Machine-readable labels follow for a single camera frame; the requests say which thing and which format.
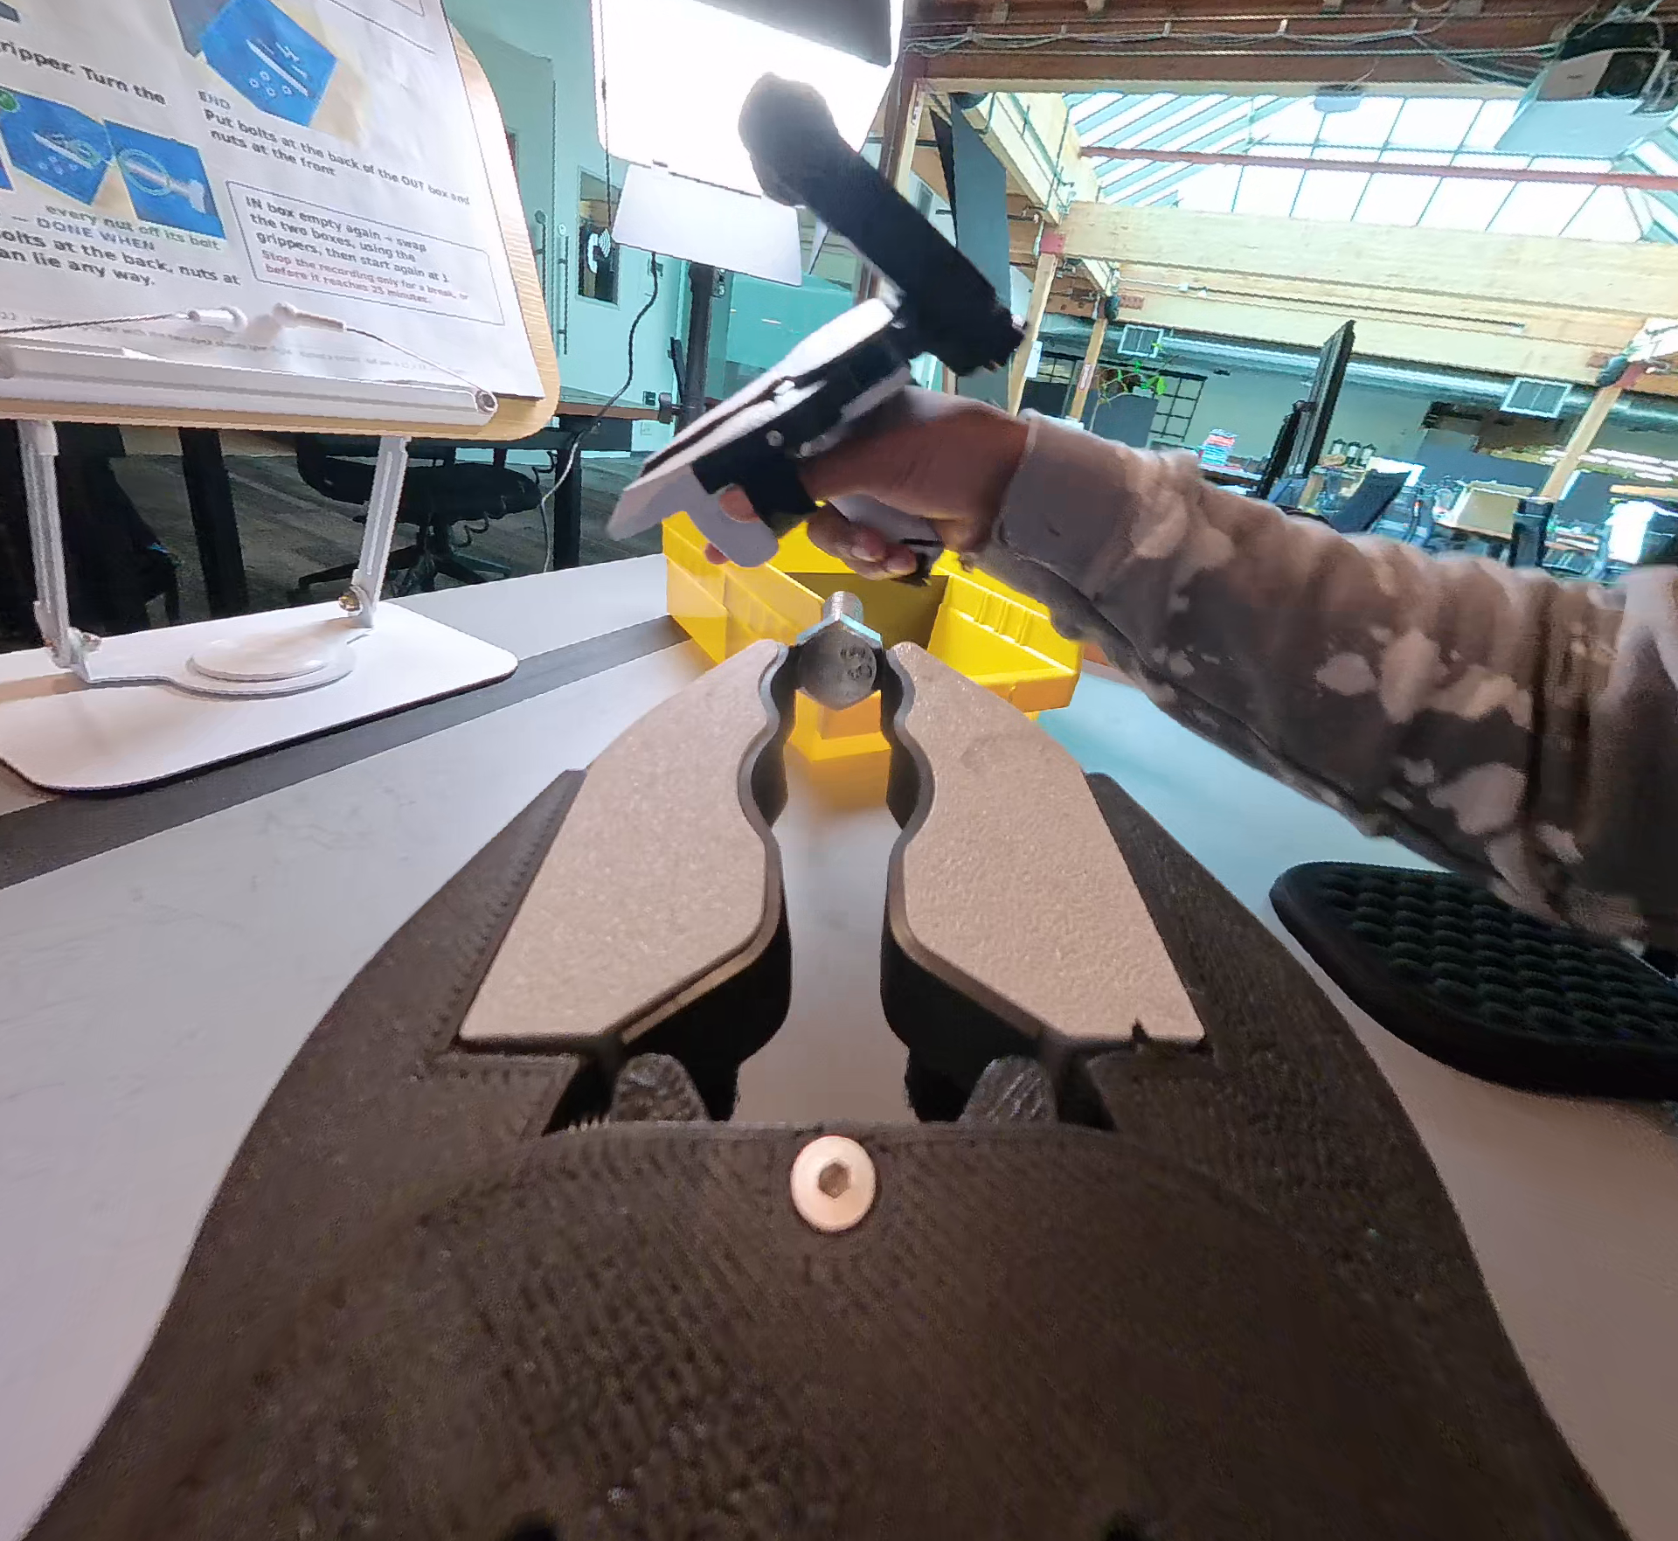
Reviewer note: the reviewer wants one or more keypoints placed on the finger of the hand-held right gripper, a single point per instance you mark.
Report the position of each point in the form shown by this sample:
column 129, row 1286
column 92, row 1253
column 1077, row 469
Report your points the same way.
column 746, row 539
column 761, row 414

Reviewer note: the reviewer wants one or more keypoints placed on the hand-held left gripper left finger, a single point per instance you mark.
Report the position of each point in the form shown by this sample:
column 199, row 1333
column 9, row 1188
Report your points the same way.
column 631, row 861

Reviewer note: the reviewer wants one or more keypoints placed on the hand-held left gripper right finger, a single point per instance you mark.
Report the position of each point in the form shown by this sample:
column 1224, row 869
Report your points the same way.
column 1036, row 872

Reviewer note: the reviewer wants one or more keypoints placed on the silver steel bolt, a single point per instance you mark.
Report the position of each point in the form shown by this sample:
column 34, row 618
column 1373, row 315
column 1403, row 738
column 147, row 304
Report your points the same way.
column 835, row 663

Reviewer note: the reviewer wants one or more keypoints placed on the yellow plastic bin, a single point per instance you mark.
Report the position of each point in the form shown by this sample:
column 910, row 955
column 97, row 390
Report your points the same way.
column 1009, row 639

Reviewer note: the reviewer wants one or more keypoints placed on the person's right forearm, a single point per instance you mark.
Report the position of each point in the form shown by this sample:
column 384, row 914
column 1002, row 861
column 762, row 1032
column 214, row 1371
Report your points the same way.
column 1313, row 651

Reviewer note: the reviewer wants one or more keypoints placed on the person's right hand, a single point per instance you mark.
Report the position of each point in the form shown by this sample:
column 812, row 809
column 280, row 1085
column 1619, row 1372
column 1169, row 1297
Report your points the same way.
column 918, row 453

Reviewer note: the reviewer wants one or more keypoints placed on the black light stand pole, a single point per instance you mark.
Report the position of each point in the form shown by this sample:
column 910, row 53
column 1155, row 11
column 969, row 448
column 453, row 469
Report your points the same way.
column 700, row 335

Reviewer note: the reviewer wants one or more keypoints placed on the black board wooden stand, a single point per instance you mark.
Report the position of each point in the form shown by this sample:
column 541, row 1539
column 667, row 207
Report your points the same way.
column 981, row 191

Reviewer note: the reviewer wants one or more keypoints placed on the wooden office desk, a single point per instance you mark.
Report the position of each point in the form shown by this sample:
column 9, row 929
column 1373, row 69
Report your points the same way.
column 604, row 409

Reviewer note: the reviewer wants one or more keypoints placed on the white studio light panel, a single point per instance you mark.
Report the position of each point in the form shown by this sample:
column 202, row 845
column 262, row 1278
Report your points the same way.
column 682, row 61

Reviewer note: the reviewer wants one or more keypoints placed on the black office chair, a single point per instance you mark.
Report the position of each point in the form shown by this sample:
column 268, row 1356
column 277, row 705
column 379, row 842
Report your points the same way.
column 445, row 494

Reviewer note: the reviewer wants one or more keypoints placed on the black computer monitor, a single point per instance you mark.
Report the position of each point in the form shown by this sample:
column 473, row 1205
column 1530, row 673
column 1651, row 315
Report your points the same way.
column 1325, row 388

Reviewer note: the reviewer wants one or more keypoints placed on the black chair armrest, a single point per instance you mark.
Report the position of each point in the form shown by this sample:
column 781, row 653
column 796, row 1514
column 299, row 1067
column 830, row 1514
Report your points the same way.
column 1483, row 977

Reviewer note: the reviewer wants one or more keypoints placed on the instruction sheet stand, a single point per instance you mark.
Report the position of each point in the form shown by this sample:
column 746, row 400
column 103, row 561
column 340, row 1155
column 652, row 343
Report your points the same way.
column 263, row 126

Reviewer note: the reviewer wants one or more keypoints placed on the ceiling projector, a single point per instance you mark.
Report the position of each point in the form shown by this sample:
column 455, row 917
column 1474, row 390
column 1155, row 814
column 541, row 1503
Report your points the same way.
column 1600, row 86

